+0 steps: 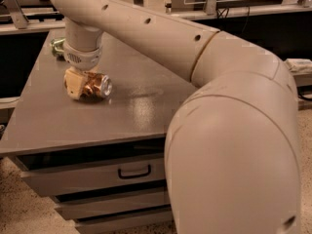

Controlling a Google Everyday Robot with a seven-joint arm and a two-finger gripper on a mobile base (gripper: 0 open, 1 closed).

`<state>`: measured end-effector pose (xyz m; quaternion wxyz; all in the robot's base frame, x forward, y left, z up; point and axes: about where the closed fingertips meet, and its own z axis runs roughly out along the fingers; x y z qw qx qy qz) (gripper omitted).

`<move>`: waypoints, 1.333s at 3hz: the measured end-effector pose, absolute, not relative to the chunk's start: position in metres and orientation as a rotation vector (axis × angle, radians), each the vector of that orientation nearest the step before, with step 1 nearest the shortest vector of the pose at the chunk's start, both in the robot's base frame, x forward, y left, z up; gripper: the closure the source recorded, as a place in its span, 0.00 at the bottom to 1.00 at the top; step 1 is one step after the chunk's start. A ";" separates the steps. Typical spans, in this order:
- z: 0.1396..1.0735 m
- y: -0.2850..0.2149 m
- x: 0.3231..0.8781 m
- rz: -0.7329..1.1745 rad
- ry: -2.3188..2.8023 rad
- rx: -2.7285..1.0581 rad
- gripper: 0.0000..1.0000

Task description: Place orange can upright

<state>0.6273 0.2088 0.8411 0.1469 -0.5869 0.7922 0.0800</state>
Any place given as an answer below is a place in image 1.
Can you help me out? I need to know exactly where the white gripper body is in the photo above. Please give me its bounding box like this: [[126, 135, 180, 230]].
[[63, 42, 102, 71]]

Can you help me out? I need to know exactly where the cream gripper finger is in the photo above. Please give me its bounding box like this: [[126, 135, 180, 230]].
[[64, 67, 88, 100], [86, 66, 98, 76]]

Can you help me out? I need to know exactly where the orange soda can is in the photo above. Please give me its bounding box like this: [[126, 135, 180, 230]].
[[82, 72, 112, 98]]

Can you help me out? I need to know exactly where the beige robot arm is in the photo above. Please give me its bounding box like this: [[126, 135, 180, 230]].
[[51, 0, 300, 234]]

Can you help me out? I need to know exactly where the crushed green can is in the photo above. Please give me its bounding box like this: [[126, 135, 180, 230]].
[[50, 38, 64, 59]]

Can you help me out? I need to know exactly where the grey drawer cabinet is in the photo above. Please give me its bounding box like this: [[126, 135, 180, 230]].
[[1, 35, 195, 234]]

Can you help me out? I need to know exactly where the white packet on ledge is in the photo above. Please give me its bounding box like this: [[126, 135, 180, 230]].
[[285, 58, 312, 73]]

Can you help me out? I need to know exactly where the black drawer handle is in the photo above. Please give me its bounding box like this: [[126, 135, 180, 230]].
[[118, 165, 152, 180]]

